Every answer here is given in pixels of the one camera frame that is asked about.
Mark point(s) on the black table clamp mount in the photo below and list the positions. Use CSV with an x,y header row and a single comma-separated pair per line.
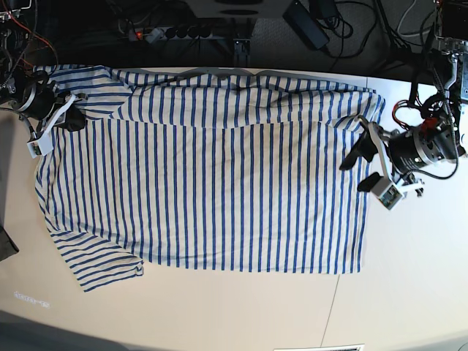
x,y
241,53

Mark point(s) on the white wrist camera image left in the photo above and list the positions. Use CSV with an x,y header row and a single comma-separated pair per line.
x,y
40,143

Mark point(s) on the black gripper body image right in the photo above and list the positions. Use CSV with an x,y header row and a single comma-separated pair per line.
x,y
419,147

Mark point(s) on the black tripod stand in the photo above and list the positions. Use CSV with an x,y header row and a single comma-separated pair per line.
x,y
408,50

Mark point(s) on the black power adapter brick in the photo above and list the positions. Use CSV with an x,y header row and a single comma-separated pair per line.
x,y
305,26

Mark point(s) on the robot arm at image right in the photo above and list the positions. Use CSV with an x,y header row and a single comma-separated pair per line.
x,y
432,121

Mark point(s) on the blue white striped T-shirt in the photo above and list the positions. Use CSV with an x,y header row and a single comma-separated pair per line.
x,y
234,173

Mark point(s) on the black power strip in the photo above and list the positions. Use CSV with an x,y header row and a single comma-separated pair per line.
x,y
184,32

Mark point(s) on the dark object at left edge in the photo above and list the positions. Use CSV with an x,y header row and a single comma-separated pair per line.
x,y
7,246

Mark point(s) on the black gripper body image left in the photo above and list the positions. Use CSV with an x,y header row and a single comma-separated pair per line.
x,y
37,100

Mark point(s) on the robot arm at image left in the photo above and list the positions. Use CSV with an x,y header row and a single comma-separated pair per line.
x,y
19,21

